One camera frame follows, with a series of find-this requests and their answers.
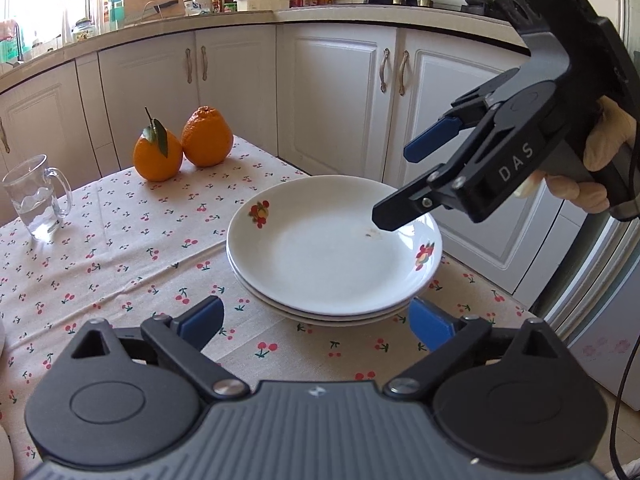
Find glass jar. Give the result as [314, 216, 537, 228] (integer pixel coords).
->
[71, 18, 97, 43]

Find orange with leaf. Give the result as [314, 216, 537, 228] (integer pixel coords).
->
[132, 106, 184, 182]

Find person's right hand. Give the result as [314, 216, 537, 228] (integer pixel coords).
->
[515, 95, 640, 216]

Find glass mug with water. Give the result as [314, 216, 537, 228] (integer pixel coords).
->
[2, 154, 74, 242]

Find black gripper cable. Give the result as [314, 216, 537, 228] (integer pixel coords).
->
[611, 160, 640, 480]

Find kitchen knife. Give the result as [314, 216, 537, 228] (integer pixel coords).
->
[125, 0, 179, 23]

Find kitchen countertop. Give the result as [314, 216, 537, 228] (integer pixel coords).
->
[0, 2, 531, 96]

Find grey refrigerator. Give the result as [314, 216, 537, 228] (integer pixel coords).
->
[532, 210, 640, 411]

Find bumpy orange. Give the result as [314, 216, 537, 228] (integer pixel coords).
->
[181, 105, 234, 168]

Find white kitchen cabinets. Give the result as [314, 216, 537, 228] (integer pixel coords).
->
[0, 22, 601, 306]

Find white fruit-print plate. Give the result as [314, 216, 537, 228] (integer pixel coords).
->
[235, 270, 426, 329]
[227, 255, 431, 323]
[226, 175, 443, 317]

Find cherry-print tablecloth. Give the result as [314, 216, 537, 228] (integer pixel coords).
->
[0, 135, 538, 480]

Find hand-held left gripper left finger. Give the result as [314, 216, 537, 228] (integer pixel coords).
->
[70, 295, 251, 403]

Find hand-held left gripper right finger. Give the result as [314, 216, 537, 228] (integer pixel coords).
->
[382, 296, 571, 403]

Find gas stove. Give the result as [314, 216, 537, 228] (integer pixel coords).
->
[365, 0, 506, 15]

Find white plastic container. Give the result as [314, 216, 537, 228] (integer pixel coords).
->
[233, 0, 293, 12]

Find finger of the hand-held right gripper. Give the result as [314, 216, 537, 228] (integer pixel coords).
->
[371, 104, 507, 234]
[403, 79, 507, 164]

